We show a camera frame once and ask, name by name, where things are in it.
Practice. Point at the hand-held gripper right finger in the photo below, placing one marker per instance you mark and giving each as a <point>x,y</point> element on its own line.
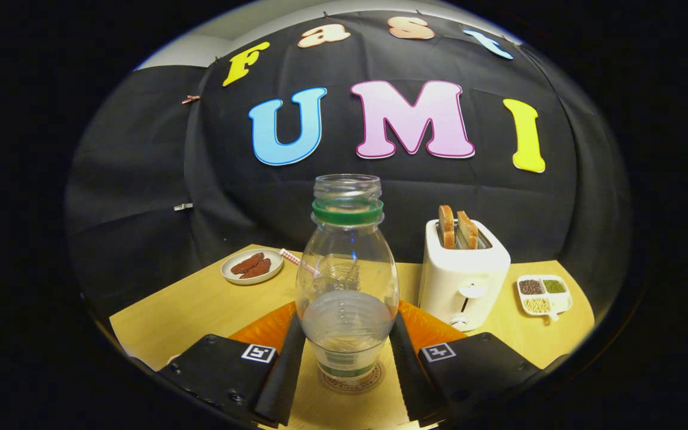
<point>407,376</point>

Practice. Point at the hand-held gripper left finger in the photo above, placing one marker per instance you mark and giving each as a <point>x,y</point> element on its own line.
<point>287,382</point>

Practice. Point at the round wooden coaster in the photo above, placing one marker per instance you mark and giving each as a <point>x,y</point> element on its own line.
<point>374,383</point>

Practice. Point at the clear plastic juice bottle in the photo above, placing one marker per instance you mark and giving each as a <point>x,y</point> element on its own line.
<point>347,325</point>

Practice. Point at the red sausage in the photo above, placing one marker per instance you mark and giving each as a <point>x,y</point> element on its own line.
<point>257,270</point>
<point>247,263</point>

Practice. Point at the wooden table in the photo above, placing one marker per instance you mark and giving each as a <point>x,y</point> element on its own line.
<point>200,304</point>

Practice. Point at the white round plate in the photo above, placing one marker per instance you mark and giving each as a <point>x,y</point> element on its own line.
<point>229,276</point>

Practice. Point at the white toaster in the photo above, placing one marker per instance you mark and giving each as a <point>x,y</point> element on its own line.
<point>463,269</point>

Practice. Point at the striped straw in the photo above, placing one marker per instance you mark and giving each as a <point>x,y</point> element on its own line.
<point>289,257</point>

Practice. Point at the bread slice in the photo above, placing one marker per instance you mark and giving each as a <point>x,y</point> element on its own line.
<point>446,227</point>
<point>467,232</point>

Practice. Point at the white divided grain dish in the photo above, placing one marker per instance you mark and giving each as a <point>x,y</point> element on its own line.
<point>562,301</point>

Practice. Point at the silver clip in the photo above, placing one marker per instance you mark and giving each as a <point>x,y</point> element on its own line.
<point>183,206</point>

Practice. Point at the black backdrop cloth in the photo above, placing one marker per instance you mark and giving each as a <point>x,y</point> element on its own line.
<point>141,167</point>

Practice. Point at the pink clip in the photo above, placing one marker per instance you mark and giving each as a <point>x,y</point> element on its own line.
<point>190,99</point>

